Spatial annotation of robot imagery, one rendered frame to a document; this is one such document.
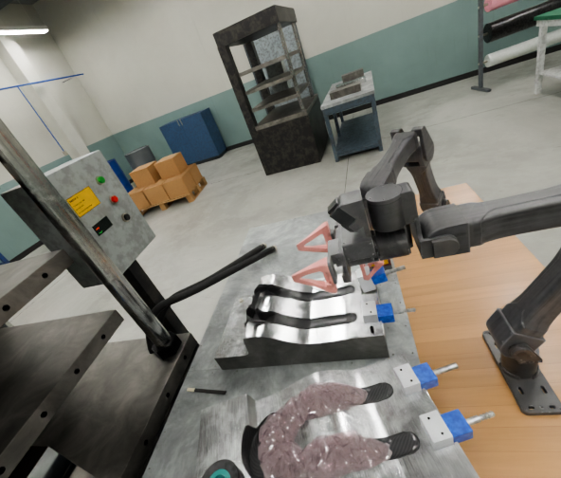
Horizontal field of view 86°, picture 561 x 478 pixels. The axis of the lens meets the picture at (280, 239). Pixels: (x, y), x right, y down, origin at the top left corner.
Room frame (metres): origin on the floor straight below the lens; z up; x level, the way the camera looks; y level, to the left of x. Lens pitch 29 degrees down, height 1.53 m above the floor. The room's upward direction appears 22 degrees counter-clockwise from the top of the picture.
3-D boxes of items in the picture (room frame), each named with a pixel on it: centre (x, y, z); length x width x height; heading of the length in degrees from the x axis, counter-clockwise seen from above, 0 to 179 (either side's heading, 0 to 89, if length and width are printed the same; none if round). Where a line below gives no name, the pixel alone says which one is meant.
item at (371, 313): (0.55, -0.19, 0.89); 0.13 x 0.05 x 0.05; 70
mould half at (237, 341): (0.70, 0.04, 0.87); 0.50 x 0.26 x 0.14; 70
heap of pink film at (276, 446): (0.34, 0.08, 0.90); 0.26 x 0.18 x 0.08; 87
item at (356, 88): (4.91, -1.87, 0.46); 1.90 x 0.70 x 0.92; 155
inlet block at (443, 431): (0.27, -0.18, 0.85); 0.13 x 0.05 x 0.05; 87
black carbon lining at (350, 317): (0.68, 0.03, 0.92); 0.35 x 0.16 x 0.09; 70
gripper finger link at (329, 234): (0.50, -0.07, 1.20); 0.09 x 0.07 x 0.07; 70
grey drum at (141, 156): (7.49, 2.28, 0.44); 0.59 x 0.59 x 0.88
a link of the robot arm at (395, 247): (0.42, -0.18, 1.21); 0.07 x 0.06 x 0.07; 70
